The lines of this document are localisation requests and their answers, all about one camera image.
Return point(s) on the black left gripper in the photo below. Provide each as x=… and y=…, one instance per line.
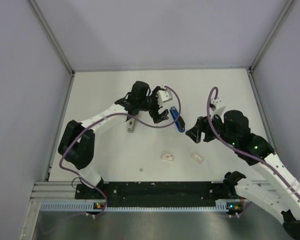
x=157, y=118

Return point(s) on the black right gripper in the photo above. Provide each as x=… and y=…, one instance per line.
x=202, y=125

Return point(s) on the blue black stapler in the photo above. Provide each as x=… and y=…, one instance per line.
x=178, y=120

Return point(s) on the grey black stapler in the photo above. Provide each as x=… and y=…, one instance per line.
x=131, y=124

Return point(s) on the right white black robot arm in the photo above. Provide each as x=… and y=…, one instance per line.
x=234, y=132

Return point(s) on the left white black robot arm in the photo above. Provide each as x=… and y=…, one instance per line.
x=77, y=144

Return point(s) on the open white staple box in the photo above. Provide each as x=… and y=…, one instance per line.
x=197, y=158

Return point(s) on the white red staple box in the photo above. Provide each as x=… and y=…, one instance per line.
x=167, y=157

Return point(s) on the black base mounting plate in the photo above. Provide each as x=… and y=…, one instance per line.
x=165, y=194

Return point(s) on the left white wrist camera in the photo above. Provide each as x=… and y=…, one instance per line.
x=164, y=95

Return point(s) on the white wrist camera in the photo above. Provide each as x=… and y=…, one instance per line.
x=216, y=107
x=164, y=95

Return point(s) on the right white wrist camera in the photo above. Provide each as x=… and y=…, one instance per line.
x=216, y=107

